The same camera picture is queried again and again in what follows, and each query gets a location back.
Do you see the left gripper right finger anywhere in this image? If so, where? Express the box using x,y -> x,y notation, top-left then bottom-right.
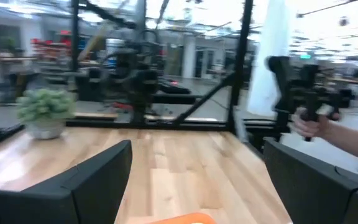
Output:
263,138 -> 358,224

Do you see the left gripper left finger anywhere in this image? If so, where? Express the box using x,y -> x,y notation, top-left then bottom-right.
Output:
0,139 -> 133,224

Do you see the orange translucent plastic basket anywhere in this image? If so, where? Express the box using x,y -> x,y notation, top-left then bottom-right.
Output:
147,212 -> 218,224

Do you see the person's forearm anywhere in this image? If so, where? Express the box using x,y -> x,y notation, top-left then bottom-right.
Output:
321,123 -> 358,164

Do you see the person's hand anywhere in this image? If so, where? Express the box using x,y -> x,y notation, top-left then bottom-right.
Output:
291,107 -> 332,139

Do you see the potted green succulent plant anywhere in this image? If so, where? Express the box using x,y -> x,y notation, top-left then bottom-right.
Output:
16,88 -> 76,140

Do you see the black leader arm handle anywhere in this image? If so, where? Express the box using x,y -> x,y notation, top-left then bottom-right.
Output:
265,55 -> 354,142

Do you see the black metal rig frame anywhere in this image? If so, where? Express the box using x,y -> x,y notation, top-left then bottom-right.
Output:
0,0 -> 291,153

